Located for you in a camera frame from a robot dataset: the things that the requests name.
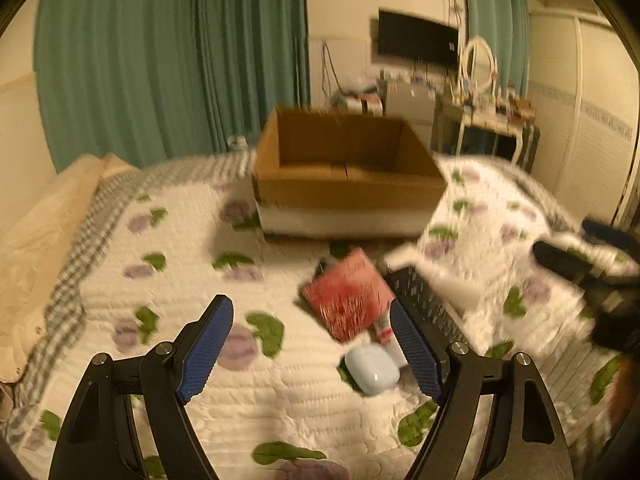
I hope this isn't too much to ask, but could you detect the white cylindrical bottle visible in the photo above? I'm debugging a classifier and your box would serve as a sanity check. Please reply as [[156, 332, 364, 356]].
[[382, 244, 484, 312]]

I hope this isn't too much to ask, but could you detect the black tv remote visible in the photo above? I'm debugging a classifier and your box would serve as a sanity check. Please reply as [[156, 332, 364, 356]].
[[384, 266, 472, 350]]

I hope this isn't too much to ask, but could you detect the light blue earbuds case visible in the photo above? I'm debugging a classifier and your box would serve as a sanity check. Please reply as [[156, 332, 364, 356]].
[[344, 342, 400, 396]]

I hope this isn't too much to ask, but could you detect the red rose patterned box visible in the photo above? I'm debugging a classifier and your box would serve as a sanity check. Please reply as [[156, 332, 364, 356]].
[[302, 248, 395, 342]]

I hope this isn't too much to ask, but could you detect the white dressing table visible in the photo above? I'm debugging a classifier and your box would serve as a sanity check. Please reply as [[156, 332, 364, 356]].
[[431, 96, 540, 172]]

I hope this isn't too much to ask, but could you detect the white louvered wardrobe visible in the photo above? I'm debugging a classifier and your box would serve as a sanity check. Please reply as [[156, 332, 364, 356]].
[[528, 10, 639, 223]]

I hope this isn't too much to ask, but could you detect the small white red tube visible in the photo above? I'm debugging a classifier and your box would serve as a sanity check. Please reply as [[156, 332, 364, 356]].
[[373, 310, 408, 368]]

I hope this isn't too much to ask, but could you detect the beige pillow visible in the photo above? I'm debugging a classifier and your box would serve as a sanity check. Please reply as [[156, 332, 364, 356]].
[[0, 154, 139, 384]]

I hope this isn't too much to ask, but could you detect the oval white vanity mirror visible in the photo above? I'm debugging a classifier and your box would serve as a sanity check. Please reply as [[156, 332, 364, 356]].
[[458, 36, 498, 94]]

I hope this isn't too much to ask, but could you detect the silver mini fridge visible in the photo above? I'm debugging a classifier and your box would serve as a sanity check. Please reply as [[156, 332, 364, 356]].
[[385, 81, 437, 148]]

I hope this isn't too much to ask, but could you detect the white hard suitcase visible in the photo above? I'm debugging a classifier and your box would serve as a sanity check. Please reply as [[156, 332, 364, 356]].
[[336, 93, 384, 116]]

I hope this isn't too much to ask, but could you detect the brown cardboard box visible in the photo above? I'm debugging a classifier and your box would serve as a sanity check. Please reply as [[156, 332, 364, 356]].
[[253, 108, 447, 240]]

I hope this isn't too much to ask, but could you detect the green curtain right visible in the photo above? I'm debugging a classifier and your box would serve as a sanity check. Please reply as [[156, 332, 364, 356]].
[[465, 0, 530, 96]]

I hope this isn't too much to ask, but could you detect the black wall television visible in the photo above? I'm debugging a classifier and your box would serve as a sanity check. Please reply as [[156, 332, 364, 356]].
[[378, 10, 459, 70]]

